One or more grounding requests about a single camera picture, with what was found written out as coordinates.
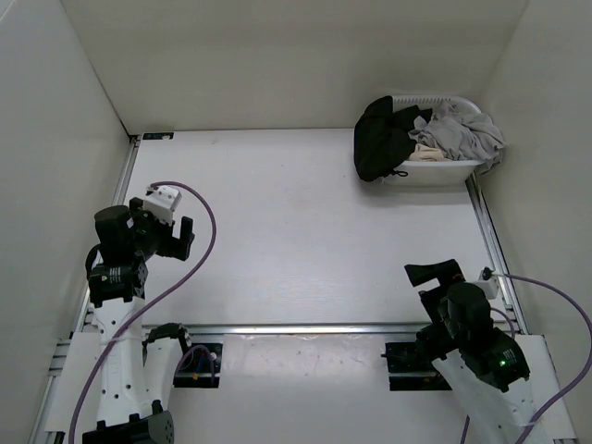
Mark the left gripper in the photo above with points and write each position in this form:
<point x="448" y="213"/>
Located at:
<point x="171" y="247"/>

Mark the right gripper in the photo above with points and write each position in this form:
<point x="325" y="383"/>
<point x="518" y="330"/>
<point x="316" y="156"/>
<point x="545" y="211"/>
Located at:
<point x="444" y="272"/>

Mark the grey trousers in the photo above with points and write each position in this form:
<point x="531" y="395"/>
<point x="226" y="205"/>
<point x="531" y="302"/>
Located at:
<point x="461" y="136"/>

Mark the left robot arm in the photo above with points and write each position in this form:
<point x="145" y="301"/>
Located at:
<point x="138" y="370"/>

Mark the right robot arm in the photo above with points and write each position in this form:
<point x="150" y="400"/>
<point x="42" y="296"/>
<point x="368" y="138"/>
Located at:
<point x="484" y="366"/>

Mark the beige trousers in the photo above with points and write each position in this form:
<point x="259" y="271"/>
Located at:
<point x="424" y="153"/>

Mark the black trousers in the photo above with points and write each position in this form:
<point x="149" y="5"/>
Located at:
<point x="381" y="141"/>

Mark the black label sticker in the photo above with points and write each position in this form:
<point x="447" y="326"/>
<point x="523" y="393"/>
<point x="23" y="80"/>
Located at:
<point x="157" y="136"/>

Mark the white laundry basket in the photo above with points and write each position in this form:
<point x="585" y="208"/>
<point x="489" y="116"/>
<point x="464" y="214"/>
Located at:
<point x="438" y="173"/>

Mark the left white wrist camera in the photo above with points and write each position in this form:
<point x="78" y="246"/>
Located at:
<point x="162" y="201"/>

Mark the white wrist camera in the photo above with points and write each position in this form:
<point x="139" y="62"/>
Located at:
<point x="162" y="201"/>
<point x="488" y="284"/>

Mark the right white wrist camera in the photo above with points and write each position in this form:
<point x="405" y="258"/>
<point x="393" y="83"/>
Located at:
<point x="488" y="284"/>

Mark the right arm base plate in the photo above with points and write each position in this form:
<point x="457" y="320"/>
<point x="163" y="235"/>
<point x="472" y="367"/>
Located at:
<point x="408" y="371"/>

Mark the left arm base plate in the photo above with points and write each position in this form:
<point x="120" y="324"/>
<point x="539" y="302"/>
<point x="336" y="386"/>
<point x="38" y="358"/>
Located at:
<point x="200" y="372"/>

